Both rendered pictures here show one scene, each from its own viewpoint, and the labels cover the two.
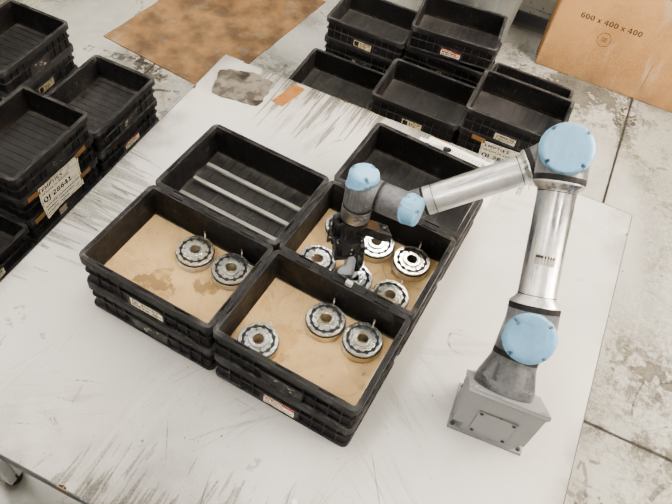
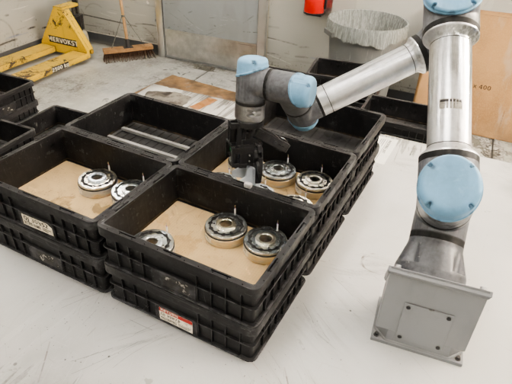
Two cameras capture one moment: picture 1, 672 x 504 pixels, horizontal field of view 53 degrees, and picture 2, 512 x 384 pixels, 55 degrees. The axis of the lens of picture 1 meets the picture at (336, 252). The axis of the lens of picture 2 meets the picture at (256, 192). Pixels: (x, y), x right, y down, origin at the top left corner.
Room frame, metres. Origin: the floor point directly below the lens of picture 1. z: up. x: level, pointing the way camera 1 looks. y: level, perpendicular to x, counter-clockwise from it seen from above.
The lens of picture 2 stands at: (0.01, -0.17, 1.59)
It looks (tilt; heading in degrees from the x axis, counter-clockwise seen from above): 34 degrees down; 6
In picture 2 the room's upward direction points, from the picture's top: 3 degrees clockwise
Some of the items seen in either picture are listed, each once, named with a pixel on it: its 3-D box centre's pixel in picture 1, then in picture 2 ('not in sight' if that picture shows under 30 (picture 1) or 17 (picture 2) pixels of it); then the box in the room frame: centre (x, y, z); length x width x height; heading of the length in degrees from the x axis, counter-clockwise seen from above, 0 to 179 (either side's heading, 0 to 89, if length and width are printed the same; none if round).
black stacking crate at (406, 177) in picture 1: (411, 190); (310, 135); (1.42, -0.19, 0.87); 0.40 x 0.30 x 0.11; 70
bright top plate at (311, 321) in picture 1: (325, 319); (225, 225); (0.92, -0.01, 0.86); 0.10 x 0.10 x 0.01
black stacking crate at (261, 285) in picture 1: (311, 337); (209, 238); (0.86, 0.02, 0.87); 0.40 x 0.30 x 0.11; 70
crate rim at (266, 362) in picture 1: (313, 326); (209, 221); (0.86, 0.02, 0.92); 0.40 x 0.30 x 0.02; 70
